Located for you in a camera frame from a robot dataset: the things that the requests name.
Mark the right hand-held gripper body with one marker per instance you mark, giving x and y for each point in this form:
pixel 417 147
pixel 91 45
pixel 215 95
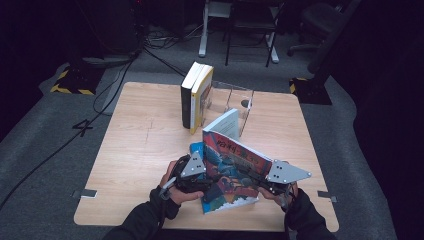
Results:
pixel 283 171

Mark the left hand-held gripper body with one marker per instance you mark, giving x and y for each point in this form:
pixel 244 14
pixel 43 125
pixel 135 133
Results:
pixel 193 166

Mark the blue book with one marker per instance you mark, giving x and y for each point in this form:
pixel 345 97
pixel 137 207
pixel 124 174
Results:
pixel 196 148

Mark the red comic book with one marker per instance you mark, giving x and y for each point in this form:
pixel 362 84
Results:
pixel 230 156

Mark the yellow book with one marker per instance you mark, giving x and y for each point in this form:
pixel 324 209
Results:
pixel 196 113

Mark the black hardcover book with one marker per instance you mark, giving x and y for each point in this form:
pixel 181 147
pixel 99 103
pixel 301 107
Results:
pixel 186 106

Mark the clear acrylic book rack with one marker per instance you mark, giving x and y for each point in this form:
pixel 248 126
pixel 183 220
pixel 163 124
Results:
pixel 241 100

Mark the person's left hand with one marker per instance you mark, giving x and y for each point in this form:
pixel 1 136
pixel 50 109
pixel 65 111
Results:
pixel 181 198

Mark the person's right hand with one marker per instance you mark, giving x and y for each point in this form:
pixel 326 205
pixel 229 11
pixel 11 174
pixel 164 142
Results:
pixel 283 201

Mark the grey tape piece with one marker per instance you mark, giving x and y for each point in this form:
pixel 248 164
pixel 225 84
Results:
pixel 85 193
pixel 326 196

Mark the black yellow striped base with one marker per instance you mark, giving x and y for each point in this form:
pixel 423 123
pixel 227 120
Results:
pixel 310 91
pixel 76 80

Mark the grey stand base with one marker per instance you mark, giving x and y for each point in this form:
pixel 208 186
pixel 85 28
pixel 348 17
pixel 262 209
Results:
pixel 106 61

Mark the dark slanted stand pole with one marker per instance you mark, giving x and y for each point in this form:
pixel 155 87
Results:
pixel 333 36

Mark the black folding chair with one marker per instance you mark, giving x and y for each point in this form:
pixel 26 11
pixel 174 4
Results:
pixel 253 20

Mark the dark office chair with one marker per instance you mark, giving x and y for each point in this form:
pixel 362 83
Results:
pixel 315 15

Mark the dark equipment stand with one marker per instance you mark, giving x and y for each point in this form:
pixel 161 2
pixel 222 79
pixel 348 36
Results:
pixel 113 26

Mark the white desk frame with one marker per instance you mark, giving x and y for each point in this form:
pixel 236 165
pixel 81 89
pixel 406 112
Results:
pixel 203 40

